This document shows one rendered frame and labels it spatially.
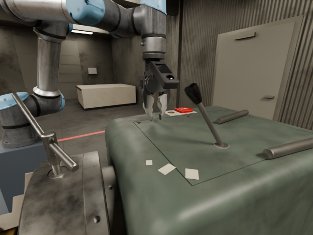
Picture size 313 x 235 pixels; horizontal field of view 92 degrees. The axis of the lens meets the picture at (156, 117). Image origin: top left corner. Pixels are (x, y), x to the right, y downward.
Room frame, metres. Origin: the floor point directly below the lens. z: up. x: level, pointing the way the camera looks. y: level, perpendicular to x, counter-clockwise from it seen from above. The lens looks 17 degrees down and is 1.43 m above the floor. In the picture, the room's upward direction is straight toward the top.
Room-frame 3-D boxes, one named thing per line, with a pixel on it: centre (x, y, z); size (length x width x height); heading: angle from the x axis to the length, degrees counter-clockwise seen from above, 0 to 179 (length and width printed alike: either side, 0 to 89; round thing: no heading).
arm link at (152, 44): (0.51, 0.01, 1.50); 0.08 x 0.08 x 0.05
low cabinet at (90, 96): (6.89, 2.33, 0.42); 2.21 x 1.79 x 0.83; 123
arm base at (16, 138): (0.68, 0.65, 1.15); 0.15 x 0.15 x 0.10
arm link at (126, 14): (0.54, 0.11, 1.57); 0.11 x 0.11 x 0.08; 64
